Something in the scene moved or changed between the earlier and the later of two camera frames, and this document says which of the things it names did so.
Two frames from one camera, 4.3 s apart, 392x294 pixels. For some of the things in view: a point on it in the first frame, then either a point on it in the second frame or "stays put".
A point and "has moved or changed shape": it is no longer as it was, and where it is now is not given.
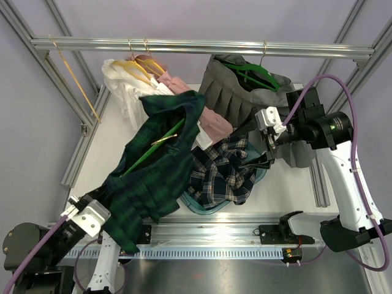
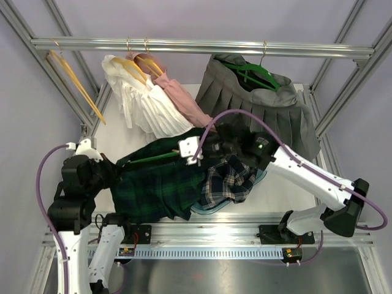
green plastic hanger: x=260 y=67 stays put
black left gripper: x=88 y=198 to x=113 y=170
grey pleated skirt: x=233 y=89 stays put
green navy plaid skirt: x=146 y=180 has moved or changed shape
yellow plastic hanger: x=76 y=81 has moved or changed shape
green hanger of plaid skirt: x=152 y=148 to x=157 y=157
